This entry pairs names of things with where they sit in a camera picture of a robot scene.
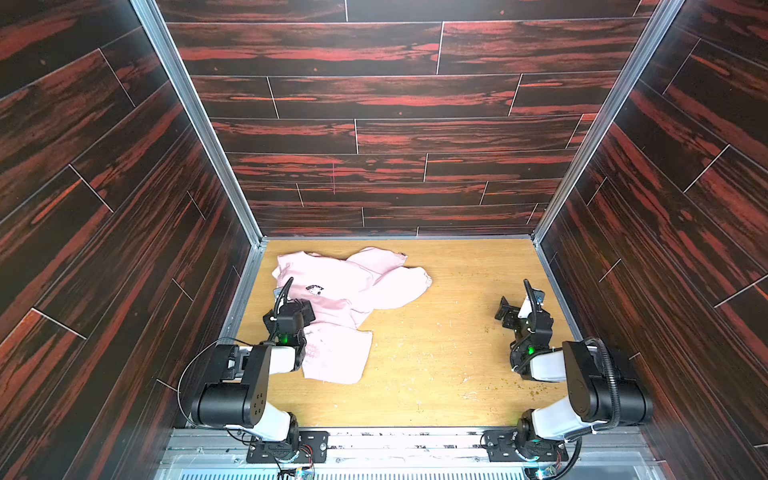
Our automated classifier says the pink zip-up jacket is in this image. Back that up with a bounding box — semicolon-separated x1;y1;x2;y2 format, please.
272;247;432;385

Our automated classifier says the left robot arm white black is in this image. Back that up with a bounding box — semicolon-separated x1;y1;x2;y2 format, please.
177;299;315;457

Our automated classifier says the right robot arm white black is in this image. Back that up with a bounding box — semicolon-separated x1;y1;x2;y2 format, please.
494;291;654;457

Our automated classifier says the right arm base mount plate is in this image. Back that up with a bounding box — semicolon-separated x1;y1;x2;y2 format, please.
480;429;569;463

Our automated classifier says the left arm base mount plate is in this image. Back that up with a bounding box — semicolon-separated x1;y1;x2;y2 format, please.
246;429;330;465

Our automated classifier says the aluminium front rail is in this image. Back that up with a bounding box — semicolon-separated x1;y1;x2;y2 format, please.
155;427;672;479

